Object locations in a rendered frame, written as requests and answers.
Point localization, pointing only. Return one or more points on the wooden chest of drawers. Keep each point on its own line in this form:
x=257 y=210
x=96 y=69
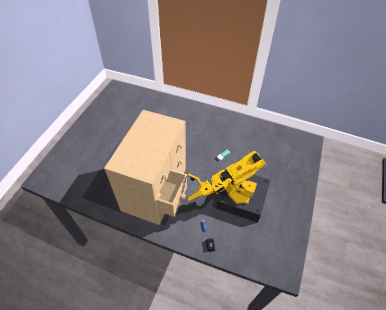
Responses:
x=137 y=161

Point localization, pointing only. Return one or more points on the white eraser with green sleeve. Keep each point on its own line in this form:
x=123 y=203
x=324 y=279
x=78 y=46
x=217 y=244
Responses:
x=223 y=155

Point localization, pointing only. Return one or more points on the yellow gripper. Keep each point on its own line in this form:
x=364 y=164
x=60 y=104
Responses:
x=204 y=190

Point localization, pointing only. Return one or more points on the black nine-volt battery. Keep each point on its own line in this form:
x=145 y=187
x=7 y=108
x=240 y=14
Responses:
x=210 y=244

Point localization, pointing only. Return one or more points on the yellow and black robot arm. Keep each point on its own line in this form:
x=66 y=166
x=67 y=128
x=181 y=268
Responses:
x=253 y=161

